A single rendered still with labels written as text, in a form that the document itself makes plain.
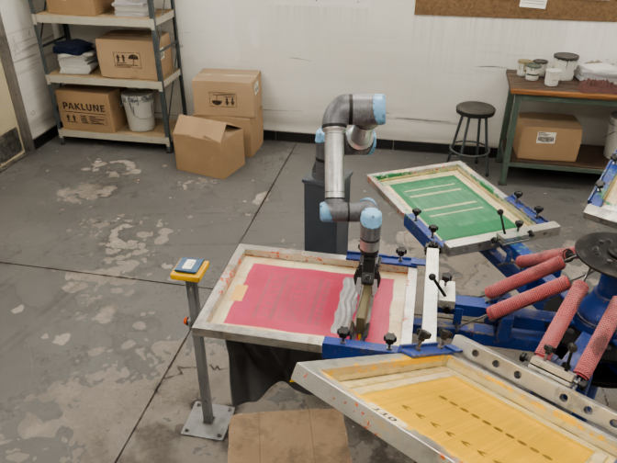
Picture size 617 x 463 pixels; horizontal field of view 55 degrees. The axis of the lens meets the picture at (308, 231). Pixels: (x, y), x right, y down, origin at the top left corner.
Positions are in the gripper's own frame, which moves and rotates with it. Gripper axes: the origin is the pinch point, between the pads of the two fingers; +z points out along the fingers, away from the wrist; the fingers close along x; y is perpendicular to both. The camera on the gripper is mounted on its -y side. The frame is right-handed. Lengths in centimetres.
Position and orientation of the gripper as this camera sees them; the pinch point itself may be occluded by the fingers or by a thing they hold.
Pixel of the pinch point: (365, 294)
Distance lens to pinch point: 232.6
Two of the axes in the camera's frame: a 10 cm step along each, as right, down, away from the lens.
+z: 0.0, 8.6, 5.2
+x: -9.8, -1.0, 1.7
